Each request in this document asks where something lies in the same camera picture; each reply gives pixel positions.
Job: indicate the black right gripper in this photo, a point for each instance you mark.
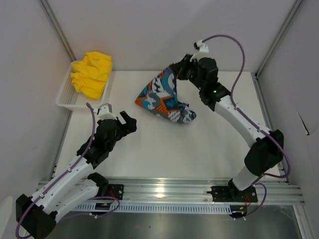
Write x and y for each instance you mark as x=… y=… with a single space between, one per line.
x=180 y=69

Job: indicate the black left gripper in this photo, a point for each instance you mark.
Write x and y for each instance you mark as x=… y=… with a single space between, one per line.
x=128 y=128

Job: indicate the colourful patterned shorts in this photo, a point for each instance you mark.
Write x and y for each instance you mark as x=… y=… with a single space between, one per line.
x=159 y=97

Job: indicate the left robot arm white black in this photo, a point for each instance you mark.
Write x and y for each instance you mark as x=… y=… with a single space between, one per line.
x=40 y=212

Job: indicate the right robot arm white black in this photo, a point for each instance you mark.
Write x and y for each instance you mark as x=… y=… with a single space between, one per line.
x=266 y=146

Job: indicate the yellow shorts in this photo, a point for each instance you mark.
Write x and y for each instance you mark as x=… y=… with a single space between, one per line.
x=90 y=75

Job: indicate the white plastic basket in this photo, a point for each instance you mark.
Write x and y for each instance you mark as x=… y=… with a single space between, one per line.
x=69 y=98

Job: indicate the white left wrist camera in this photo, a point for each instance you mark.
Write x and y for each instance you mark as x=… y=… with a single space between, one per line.
x=104 y=112

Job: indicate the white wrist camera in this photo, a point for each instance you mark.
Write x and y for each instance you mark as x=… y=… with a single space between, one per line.
x=104 y=112
x=202 y=51

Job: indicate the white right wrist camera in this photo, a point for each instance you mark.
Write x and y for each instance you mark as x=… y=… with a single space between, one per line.
x=202 y=51

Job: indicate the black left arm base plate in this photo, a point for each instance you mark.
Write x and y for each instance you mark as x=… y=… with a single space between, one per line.
x=116 y=191

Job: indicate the slotted grey cable duct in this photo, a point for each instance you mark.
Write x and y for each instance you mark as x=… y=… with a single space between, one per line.
x=128 y=207

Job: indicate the aluminium mounting rail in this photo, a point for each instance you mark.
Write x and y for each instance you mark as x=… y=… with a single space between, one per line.
x=194 y=191

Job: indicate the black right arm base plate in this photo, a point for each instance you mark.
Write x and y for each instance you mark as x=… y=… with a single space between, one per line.
x=224 y=194

